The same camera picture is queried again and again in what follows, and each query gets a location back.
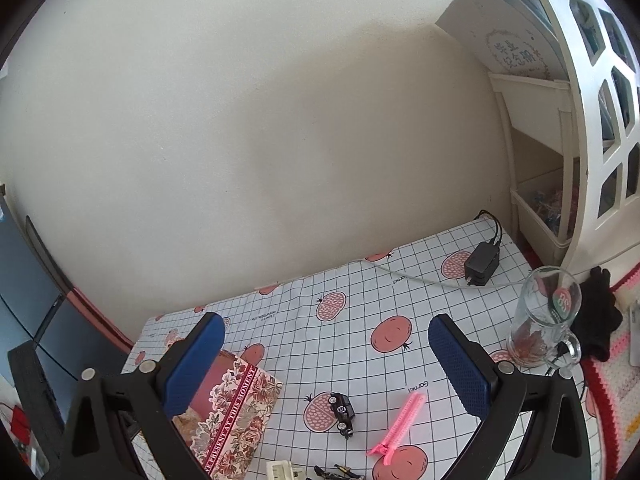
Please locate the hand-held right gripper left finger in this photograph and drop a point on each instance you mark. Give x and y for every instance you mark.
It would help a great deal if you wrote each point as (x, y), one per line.
(195, 360)

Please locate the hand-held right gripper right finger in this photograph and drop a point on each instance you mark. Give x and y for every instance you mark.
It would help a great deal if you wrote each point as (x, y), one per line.
(460, 365)

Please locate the floral paper box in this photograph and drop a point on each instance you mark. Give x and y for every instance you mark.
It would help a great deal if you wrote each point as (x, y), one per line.
(240, 410)

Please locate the pink hair clip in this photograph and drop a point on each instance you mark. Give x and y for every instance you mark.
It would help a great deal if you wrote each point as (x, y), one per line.
(400, 425)

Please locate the black toy car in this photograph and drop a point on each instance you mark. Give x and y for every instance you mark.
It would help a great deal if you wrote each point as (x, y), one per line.
(342, 410)

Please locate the small white frame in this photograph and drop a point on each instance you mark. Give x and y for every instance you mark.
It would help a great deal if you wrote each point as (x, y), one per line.
(279, 471)

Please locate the checked tablecloth desktop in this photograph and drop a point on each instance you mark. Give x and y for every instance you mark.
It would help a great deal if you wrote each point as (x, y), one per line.
(350, 350)

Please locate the glass mug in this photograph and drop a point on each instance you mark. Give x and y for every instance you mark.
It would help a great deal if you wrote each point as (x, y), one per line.
(530, 320)

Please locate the dark blue refrigerator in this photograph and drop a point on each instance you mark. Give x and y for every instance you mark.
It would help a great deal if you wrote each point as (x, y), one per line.
(30, 300)

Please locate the black pink board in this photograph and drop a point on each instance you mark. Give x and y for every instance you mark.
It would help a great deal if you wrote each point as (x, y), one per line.
(75, 295)

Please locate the black power adapter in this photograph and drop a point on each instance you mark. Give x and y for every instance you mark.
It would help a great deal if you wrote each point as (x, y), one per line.
(481, 262)

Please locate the black glove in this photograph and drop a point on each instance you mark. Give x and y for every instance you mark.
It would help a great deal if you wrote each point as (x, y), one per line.
(597, 310)

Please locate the crochet mat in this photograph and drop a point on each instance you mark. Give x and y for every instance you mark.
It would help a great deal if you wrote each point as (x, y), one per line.
(617, 385)

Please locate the beige shelf unit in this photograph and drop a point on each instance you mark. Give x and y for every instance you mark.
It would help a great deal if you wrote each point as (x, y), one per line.
(540, 125)

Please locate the white cutout shelf panel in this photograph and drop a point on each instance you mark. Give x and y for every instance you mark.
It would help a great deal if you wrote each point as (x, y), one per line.
(585, 110)

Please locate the grey printed box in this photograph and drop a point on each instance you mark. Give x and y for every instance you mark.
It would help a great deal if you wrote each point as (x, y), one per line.
(500, 35)

